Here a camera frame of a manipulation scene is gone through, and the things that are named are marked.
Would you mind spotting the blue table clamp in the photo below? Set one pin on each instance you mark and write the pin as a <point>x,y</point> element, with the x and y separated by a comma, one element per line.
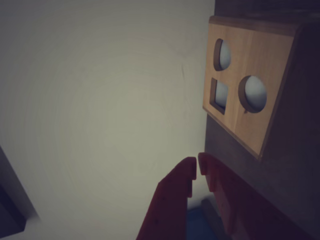
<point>200,222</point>

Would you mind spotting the wooden shape sorter box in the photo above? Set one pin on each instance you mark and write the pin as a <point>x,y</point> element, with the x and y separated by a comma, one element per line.
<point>252,57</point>

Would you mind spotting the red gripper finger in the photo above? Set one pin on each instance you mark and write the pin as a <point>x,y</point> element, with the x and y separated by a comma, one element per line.
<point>250,215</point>
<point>170,207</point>

